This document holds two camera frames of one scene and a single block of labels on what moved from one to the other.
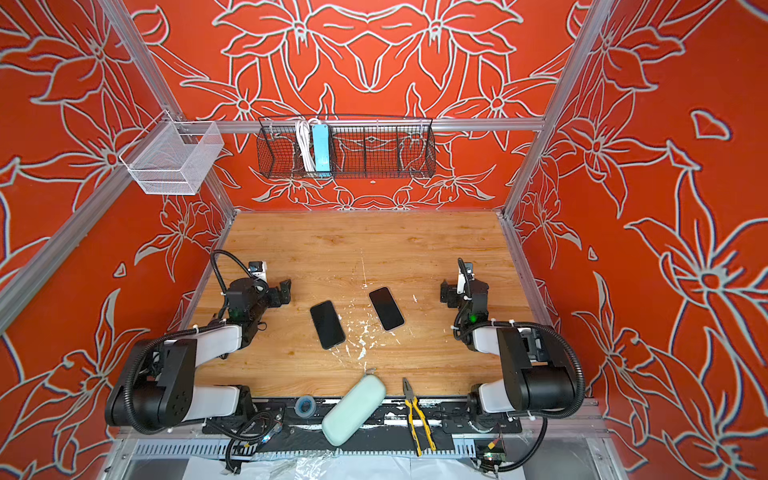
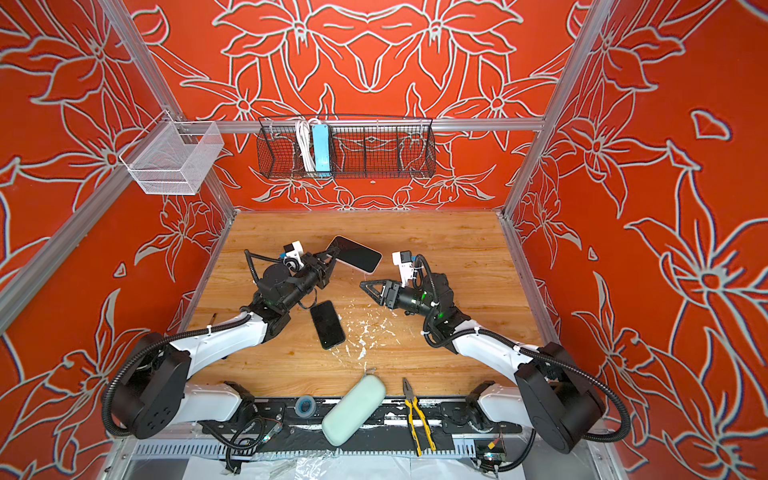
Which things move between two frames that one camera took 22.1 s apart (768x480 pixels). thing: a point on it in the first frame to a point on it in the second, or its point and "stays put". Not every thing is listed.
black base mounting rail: (279, 425) stays put
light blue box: (321, 148) stays put
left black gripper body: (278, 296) to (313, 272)
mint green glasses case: (354, 411) stays put
